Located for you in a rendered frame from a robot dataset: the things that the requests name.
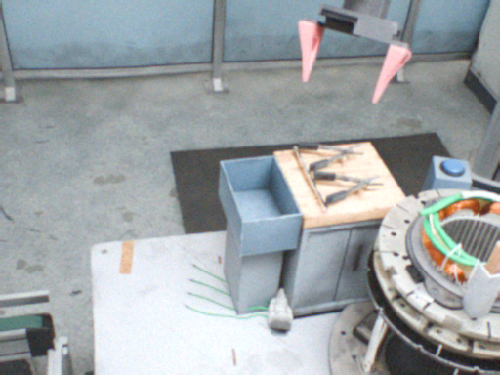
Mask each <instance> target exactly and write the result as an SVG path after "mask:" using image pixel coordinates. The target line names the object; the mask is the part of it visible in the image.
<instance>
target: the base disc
mask: <svg viewBox="0 0 500 375"><path fill-rule="evenodd" d="M374 310H375V308H374V304H373V303H372V301H367V302H362V303H352V304H348V305H347V306H346V307H345V308H344V309H343V310H342V312H341V314H340V315H339V316H338V317H337V319H336V322H335V324H334V327H333V328H332V331H331V334H330V343H329V361H330V369H331V374H332V375H362V374H361V372H360V369H359V367H358V364H357V362H356V360H355V359H356V356H357V355H358V354H361V353H366V352H367V349H368V347H367V346H366V345H365V344H363V343H362V342H361V341H359V340H358V339H357V338H356V337H355V335H353V334H352V333H353V329H354V328H355V327H356V326H357V325H358V324H359V323H361V322H362V321H363V320H364V319H365V318H366V317H367V316H368V315H369V314H370V313H372V312H373V311H374ZM394 335H395V332H394V330H392V331H391V332H390V333H389V334H388V336H387V339H386V342H385V344H384V347H383V349H382V353H381V355H380V358H379V361H378V363H380V364H381V366H382V368H383V369H382V370H381V371H378V373H379V374H380V375H391V374H389V369H388V367H387V365H386V362H385V348H386V346H387V344H388V342H389V340H390V339H391V338H392V336H394Z"/></svg>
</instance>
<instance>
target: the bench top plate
mask: <svg viewBox="0 0 500 375"><path fill-rule="evenodd" d="M129 241H134V247H133V260H132V267H131V274H123V273H118V272H119V266H120V260H121V250H122V241H111V242H103V243H99V244H94V245H92V247H91V274H92V295H93V306H92V317H93V338H94V361H95V375H332V374H331V369H330V361H329V343H330V334H331V331H332V328H333V327H334V324H335V322H336V319H337V317H338V316H339V315H340V314H341V313H340V312H336V313H332V314H327V315H325V314H322V315H317V316H311V317H306V318H302V319H297V320H292V328H291V331H289V330H288V336H287V335H286V337H281V336H273V335H272V334H271V328H270V329H269V327H268V322H269V321H268V318H267V317H264V316H260V315H258V316H254V317H251V318H248V319H238V318H234V317H229V316H217V315H212V314H227V315H233V316H238V317H248V316H251V315H254V314H264V315H268V311H265V312H255V313H250V314H241V315H236V311H235V310H233V309H230V308H234V306H233V302H232V300H231V297H230V296H228V295H226V294H224V293H222V292H220V291H218V290H217V289H220V290H222V291H224V292H225V293H228V294H230V292H229V288H228V285H227V284H226V283H224V281H226V279H225V277H224V255H225V243H226V232H225V231H220V232H211V233H202V234H184V235H175V236H165V237H156V238H148V239H138V240H129ZM192 264H193V265H192ZM194 265H197V266H199V267H200V268H201V269H203V270H205V271H201V270H200V269H199V268H197V267H195V266H194ZM206 271H209V272H210V273H212V274H213V275H215V276H217V277H219V278H221V279H222V280H223V281H221V280H220V279H218V278H217V277H213V276H212V275H211V274H209V273H207V272H206ZM188 279H193V280H195V281H198V282H200V283H195V282H193V281H190V280H188ZM201 283H206V284H208V285H210V286H212V287H214V288H217V289H212V288H211V287H208V286H206V285H204V284H201ZM185 291H186V292H187V293H185ZM188 292H189V293H192V294H194V295H198V296H204V297H206V298H208V299H211V300H212V301H215V302H218V303H220V304H223V305H224V306H227V307H229V308H224V307H223V306H221V305H218V304H217V303H215V302H211V301H209V300H206V299H204V298H201V297H198V296H192V295H189V294H188ZM182 304H184V305H186V306H189V307H190V308H192V309H188V308H187V307H186V306H184V305H182ZM193 309H196V310H199V311H201V312H204V313H210V314H203V313H200V312H196V311H194V310H193Z"/></svg>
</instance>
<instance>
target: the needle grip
mask: <svg viewBox="0 0 500 375"><path fill-rule="evenodd" d="M485 268H486V271H487V272H488V273H489V274H490V275H494V274H497V272H498V271H499V269H500V241H498V242H497V243H496V244H495V246H494V248H493V252H492V254H491V255H490V257H489V259H488V261H487V262H486V266H485Z"/></svg>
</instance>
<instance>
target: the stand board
mask: <svg viewBox="0 0 500 375"><path fill-rule="evenodd" d="M356 145H360V147H357V148H354V152H364V155H346V162H345V166H343V167H342V166H341V162H339V160H337V161H335V162H332V163H330V164H328V167H327V168H322V169H319V170H316V171H319V172H333V173H336V174H339V175H344V176H349V177H354V178H360V179H367V178H372V177H375V176H379V179H376V180H372V183H382V184H384V185H383V186H368V187H363V188H364V193H363V196H362V197H361V198H359V195H358V193H357V192H353V193H351V194H350V195H348V196H347V197H346V198H345V199H342V200H340V201H337V202H335V203H332V204H326V205H327V207H328V210H327V214H323V212H322V209H321V207H320V205H319V204H318V202H317V200H316V197H315V195H314V193H313V191H312V189H311V187H310V184H309V182H308V180H307V179H306V177H305V175H304V172H303V170H302V168H301V167H300V165H299V163H298V160H297V158H296V156H295V155H294V153H293V150H285V151H278V152H274V153H273V156H276V158H277V160H278V162H279V166H280V168H281V169H282V171H283V173H284V175H285V179H286V180H287V182H288V184H289V186H290V187H291V191H292V192H293V194H294V196H295V198H296V200H297V202H298V205H299V207H300V209H301V211H302V213H303V220H302V226H303V228H304V229H308V228H315V227H321V226H328V225H334V224H341V223H352V222H359V221H365V220H372V219H378V218H385V217H386V215H387V213H388V212H389V211H391V210H392V208H393V207H394V206H395V205H397V204H398V203H399V202H400V201H401V200H403V199H404V198H405V197H404V194H403V192H402V191H401V190H400V188H399V187H398V185H397V183H396V181H395V180H394V179H393V178H392V174H390V172H389V171H388V169H387V168H386V166H385V164H384V163H383V161H382V160H381V159H380V157H379V155H378V154H377V152H376V151H375V149H373V146H372V144H371V143H366V144H349V145H341V146H334V147H340V148H345V149H347V148H348V146H356ZM298 150H299V152H300V154H301V156H302V157H303V159H304V162H305V164H306V166H307V168H308V169H309V166H310V163H312V162H316V161H319V160H322V159H325V158H327V159H328V158H330V157H332V156H334V155H337V152H335V151H326V150H324V149H319V150H304V149H298ZM314 182H315V184H316V186H317V188H318V190H319V192H320V193H321V195H322V198H323V200H324V202H325V198H326V196H327V195H329V194H332V193H335V192H339V191H341V190H348V188H351V187H353V186H354V183H353V182H343V181H342V180H335V181H323V180H314Z"/></svg>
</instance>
